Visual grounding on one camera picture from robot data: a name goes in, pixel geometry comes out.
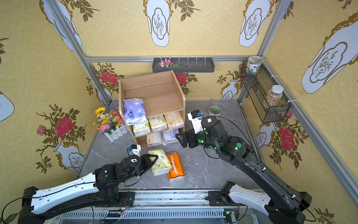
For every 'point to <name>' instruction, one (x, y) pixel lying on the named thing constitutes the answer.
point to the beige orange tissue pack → (174, 120)
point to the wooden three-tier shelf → (153, 106)
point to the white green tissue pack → (141, 129)
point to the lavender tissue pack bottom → (169, 136)
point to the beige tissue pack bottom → (154, 139)
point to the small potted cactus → (214, 110)
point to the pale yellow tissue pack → (157, 122)
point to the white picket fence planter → (118, 132)
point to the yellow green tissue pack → (162, 164)
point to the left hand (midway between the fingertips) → (154, 156)
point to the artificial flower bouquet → (107, 122)
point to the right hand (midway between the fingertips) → (185, 130)
